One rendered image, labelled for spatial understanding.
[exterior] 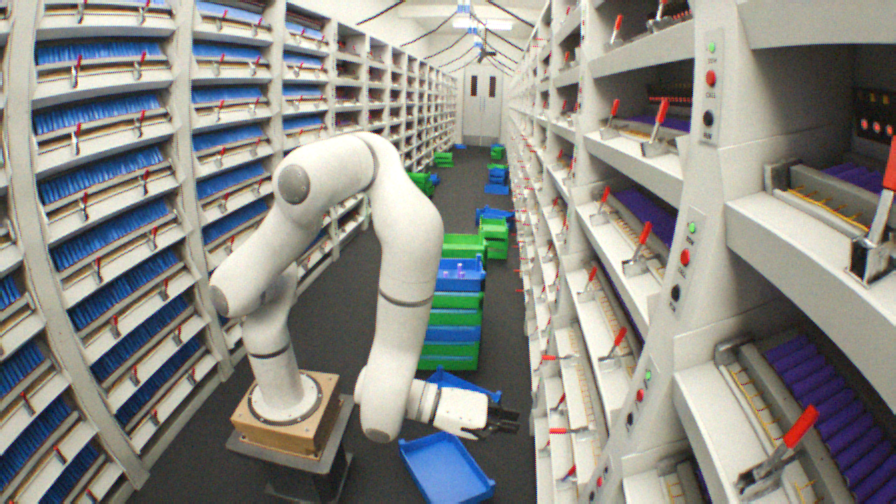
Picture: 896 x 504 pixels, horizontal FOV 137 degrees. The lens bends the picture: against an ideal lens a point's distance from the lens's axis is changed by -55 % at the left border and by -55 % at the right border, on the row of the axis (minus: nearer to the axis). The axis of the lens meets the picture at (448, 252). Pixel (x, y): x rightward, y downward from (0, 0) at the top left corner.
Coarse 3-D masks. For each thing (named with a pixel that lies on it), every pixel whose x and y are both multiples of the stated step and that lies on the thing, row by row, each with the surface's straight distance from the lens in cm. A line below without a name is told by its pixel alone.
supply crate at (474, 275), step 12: (444, 264) 173; (456, 264) 173; (468, 264) 174; (480, 264) 170; (456, 276) 168; (468, 276) 169; (480, 276) 155; (444, 288) 156; (456, 288) 156; (468, 288) 157; (480, 288) 157
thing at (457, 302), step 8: (440, 296) 158; (448, 296) 158; (456, 296) 158; (464, 296) 158; (472, 296) 159; (480, 296) 159; (432, 304) 160; (440, 304) 160; (448, 304) 160; (456, 304) 160; (464, 304) 160; (472, 304) 160; (480, 304) 161
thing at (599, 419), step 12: (576, 324) 118; (576, 336) 113; (588, 360) 104; (588, 372) 100; (588, 384) 97; (588, 396) 96; (588, 408) 93; (600, 408) 90; (600, 420) 88; (600, 432) 86; (600, 444) 85
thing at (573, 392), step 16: (560, 320) 121; (576, 320) 119; (560, 336) 119; (560, 352) 113; (576, 352) 111; (592, 368) 105; (576, 384) 101; (576, 400) 97; (576, 416) 93; (608, 432) 88; (576, 448) 87; (576, 464) 84; (592, 464) 84
